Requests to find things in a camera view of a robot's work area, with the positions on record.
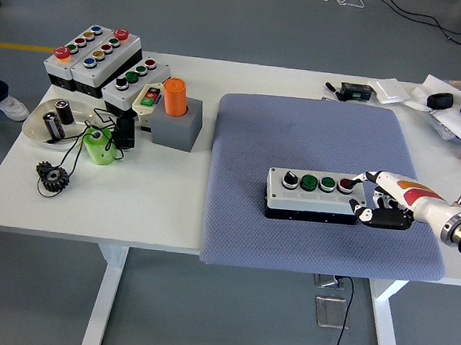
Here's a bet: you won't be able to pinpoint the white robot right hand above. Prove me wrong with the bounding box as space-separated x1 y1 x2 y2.
341 167 460 236

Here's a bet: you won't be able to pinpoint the grey four-button control box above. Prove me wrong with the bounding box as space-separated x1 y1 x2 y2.
262 166 369 228
100 51 173 121

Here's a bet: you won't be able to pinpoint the grey five-button control box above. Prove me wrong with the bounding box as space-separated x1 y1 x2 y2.
68 24 145 103
41 21 109 94

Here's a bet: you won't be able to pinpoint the clear plastic bag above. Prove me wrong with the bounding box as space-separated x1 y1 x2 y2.
425 109 461 142

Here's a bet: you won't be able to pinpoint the white foam sheet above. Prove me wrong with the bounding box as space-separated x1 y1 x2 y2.
401 72 461 146

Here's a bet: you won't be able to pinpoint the black panel meter module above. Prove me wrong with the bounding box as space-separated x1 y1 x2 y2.
339 80 377 104

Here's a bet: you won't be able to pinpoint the metal floor outlet box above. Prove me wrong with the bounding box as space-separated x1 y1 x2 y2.
311 273 347 290

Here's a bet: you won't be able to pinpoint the grey-blue textured mat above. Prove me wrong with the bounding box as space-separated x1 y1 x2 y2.
199 90 461 287

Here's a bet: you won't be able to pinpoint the black plug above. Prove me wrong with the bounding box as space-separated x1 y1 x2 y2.
323 81 344 101

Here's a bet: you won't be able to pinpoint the metal floor plate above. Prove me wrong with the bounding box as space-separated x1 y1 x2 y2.
312 294 352 331

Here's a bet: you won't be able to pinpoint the white table leg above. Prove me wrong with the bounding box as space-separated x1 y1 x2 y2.
80 243 130 345
363 277 412 345

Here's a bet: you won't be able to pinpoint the grey block holder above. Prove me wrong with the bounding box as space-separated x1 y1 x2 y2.
148 94 205 154

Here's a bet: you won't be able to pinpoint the orange cylinder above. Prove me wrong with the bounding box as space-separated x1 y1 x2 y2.
160 76 191 118

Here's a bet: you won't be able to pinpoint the small black device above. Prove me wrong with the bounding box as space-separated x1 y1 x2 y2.
113 113 138 151

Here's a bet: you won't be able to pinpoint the green plastic spool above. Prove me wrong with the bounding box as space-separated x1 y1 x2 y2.
79 125 121 167

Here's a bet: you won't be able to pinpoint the black cylindrical capacitor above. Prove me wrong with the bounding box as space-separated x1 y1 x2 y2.
40 110 67 142
53 99 76 126

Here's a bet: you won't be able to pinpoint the black metal gear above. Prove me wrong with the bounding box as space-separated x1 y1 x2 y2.
33 159 73 195

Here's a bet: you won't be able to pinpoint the clear shallow dish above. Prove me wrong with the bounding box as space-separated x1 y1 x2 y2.
19 95 100 154

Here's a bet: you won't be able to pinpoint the yellow floor tape line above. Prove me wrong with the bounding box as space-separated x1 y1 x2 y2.
0 41 56 54

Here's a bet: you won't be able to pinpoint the black floor power cable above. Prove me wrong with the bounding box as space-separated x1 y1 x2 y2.
331 275 356 345

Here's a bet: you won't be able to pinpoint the black floor cables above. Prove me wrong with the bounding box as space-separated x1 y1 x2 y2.
369 0 461 47

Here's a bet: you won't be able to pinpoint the cream two-button switch box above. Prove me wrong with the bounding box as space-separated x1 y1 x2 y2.
130 80 167 129

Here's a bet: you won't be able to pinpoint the thin black wire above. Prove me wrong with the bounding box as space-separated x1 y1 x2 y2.
35 102 140 205

